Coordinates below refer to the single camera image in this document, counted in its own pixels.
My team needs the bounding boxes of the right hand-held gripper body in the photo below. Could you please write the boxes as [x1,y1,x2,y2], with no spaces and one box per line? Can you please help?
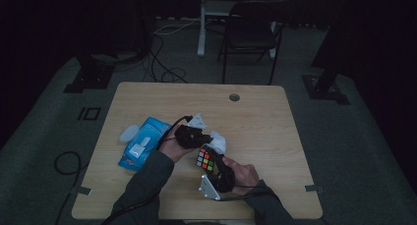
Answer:
[198,154,237,201]

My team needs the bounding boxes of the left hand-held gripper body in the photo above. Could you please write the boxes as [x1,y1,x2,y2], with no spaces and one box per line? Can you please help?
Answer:
[174,112,214,150]

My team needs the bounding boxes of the white wet wipe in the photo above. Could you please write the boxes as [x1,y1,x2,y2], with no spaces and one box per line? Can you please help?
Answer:
[208,130,228,155]

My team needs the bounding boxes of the multicoloured puzzle cube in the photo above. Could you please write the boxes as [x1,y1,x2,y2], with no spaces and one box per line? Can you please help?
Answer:
[195,145,218,174]

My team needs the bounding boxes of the blue wet wipes pack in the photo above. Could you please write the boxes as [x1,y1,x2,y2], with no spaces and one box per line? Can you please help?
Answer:
[117,116,173,172]

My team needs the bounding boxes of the person's right hand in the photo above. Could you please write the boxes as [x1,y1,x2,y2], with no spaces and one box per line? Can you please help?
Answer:
[222,155,261,197]

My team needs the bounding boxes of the person's left hand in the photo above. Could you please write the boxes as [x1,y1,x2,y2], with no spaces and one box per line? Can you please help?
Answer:
[158,124,195,164]

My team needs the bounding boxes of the translucent white plastic lid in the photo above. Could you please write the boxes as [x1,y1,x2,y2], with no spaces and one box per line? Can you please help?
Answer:
[118,124,141,143]

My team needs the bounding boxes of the black stand with square base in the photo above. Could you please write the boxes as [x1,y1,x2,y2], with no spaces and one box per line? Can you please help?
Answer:
[63,53,115,94]
[301,0,351,106]

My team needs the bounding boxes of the black folding chair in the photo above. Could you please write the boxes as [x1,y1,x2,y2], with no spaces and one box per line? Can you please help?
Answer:
[216,0,293,86]

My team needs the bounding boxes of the left hand-held gripper black cable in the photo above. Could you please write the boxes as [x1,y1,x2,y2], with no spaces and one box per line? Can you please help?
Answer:
[99,114,195,225]

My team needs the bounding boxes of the hand-held gripper black cable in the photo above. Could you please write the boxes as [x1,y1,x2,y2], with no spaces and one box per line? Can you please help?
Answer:
[214,183,274,202]
[99,114,195,225]

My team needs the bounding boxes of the right hand-held gripper black cable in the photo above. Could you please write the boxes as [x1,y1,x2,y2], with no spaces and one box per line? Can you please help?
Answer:
[214,183,274,202]

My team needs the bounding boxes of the black floor cable bundle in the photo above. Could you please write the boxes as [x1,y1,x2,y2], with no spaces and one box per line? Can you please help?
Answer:
[141,32,189,84]

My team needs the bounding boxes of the white floor cable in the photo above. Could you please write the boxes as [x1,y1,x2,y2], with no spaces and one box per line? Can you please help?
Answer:
[152,18,202,36]

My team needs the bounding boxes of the white desk frame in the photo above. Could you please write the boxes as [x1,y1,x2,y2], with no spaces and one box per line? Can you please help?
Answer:
[197,0,287,60]

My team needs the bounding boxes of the black looped floor cable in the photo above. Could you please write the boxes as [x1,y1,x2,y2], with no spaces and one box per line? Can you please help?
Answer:
[53,150,90,225]

